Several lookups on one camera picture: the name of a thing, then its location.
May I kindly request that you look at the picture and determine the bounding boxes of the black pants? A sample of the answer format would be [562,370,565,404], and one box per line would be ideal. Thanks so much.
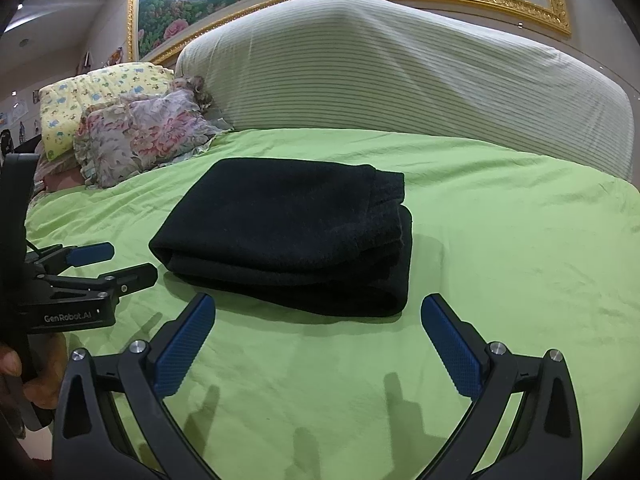
[148,157,414,318]

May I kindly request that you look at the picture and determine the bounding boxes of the floral frilled pillow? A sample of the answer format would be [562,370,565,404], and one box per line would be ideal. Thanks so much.
[72,76,236,190]

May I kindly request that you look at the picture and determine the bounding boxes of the yellow printed pillow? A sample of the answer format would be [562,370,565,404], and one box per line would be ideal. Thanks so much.
[37,61,176,163]

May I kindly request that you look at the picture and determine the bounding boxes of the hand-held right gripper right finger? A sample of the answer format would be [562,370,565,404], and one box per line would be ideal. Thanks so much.
[420,294,583,480]

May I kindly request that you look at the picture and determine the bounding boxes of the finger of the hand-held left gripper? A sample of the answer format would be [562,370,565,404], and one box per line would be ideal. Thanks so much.
[35,262,158,306]
[25,241,116,273]

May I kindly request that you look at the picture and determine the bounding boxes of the person's left hand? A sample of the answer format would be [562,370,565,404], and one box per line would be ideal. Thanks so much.
[0,332,68,411]

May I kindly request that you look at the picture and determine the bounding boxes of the pink pillow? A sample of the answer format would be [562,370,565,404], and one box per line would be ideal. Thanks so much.
[31,152,96,195]

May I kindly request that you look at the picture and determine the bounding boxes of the green bed sheet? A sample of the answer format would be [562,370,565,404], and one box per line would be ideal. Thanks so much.
[22,127,640,480]

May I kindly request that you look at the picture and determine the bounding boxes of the white striped headboard cover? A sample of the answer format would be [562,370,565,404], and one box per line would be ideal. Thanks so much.
[175,0,633,183]

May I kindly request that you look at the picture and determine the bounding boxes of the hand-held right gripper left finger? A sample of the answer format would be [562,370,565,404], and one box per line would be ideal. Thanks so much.
[52,292,217,480]

